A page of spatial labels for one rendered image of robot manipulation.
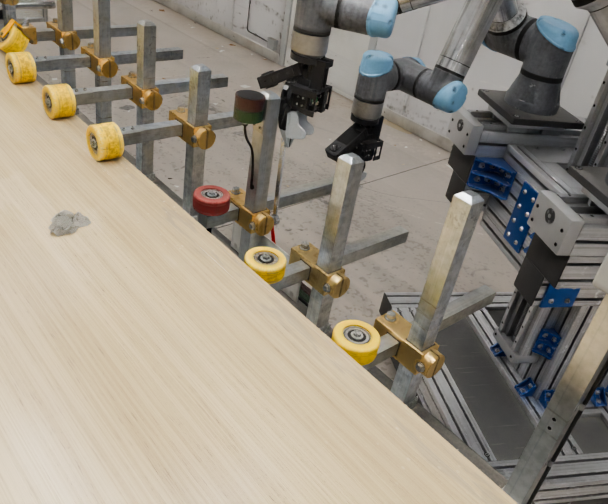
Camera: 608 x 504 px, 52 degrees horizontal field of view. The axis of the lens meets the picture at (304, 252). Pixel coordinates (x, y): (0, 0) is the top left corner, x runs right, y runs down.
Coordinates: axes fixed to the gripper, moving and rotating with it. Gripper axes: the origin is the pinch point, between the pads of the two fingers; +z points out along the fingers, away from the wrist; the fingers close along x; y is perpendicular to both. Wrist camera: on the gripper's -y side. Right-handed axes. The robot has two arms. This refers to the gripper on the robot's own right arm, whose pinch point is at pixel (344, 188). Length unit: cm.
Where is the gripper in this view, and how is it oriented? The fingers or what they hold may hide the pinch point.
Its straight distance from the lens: 166.8
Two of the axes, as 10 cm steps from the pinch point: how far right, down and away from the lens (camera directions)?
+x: -6.4, -5.0, 5.8
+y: 7.5, -2.6, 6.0
